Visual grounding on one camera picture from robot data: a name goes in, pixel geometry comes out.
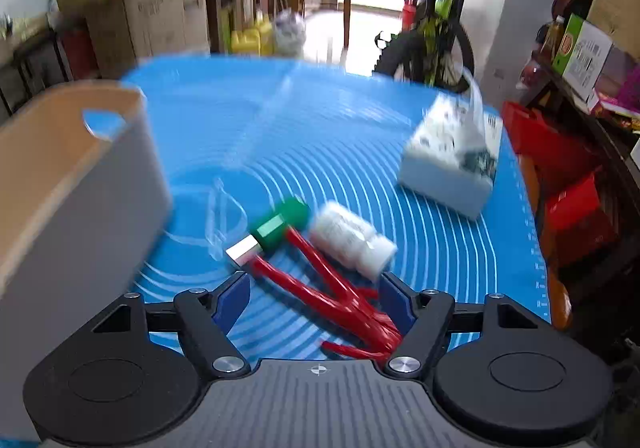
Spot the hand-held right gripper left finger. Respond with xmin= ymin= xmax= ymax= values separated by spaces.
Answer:
xmin=60 ymin=272 xmax=251 ymax=379

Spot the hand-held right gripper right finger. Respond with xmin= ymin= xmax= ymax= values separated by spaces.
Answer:
xmin=378 ymin=272 xmax=571 ymax=377

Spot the white chest freezer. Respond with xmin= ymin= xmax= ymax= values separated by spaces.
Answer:
xmin=460 ymin=0 xmax=567 ymax=105

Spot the green capped container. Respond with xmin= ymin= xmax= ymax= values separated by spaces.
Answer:
xmin=249 ymin=197 xmax=310 ymax=251

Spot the clear plastic bag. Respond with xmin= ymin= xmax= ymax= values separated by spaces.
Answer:
xmin=272 ymin=7 xmax=307 ymax=57

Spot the green white carton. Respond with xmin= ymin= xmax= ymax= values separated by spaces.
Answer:
xmin=551 ymin=13 xmax=614 ymax=100

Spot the red plastic tool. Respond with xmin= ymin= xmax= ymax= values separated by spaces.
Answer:
xmin=247 ymin=225 xmax=403 ymax=362

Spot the blue silicone baking mat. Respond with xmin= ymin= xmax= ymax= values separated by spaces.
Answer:
xmin=122 ymin=53 xmax=552 ymax=364

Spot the red paper bag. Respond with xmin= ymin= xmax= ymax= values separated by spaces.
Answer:
xmin=501 ymin=101 xmax=621 ymax=271

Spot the beige plastic basket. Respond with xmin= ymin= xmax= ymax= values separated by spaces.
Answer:
xmin=0 ymin=81 xmax=175 ymax=444

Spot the small silver block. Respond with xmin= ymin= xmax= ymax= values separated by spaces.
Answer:
xmin=226 ymin=235 xmax=262 ymax=270

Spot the small white bottle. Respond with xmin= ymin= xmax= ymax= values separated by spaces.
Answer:
xmin=309 ymin=201 xmax=398 ymax=279

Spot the yellow plastic jug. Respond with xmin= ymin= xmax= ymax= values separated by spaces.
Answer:
xmin=230 ymin=26 xmax=262 ymax=57
xmin=255 ymin=11 xmax=275 ymax=55

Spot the green black bicycle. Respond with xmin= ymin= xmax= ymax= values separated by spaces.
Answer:
xmin=374 ymin=0 xmax=501 ymax=95

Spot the black metal rack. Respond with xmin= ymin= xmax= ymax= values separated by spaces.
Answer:
xmin=0 ymin=26 xmax=73 ymax=116

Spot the large closed cardboard box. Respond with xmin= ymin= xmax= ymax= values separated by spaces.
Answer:
xmin=85 ymin=0 xmax=211 ymax=79

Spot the white tissue box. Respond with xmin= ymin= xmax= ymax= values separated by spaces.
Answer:
xmin=397 ymin=71 xmax=504 ymax=221

